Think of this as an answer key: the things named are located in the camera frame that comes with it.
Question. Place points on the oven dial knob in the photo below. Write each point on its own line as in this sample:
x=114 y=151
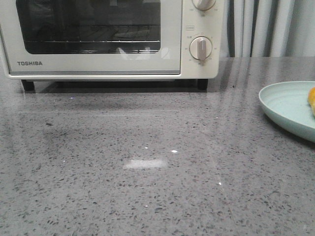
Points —
x=200 y=48
x=203 y=5

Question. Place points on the upper oven dial knob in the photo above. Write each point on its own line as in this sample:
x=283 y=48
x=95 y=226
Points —
x=203 y=5

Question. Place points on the white toaster oven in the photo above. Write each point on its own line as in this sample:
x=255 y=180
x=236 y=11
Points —
x=195 y=23

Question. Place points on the light green round plate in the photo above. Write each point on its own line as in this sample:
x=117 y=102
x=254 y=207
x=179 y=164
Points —
x=286 y=104

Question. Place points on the grey curtain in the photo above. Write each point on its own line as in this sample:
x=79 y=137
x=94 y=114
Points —
x=268 y=28

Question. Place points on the oven glass door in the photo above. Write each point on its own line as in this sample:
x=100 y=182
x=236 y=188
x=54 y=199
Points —
x=91 y=37

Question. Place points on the striped orange bread roll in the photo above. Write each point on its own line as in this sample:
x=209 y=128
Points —
x=311 y=99

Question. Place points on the lower oven dial knob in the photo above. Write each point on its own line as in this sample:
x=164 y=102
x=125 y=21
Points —
x=200 y=48

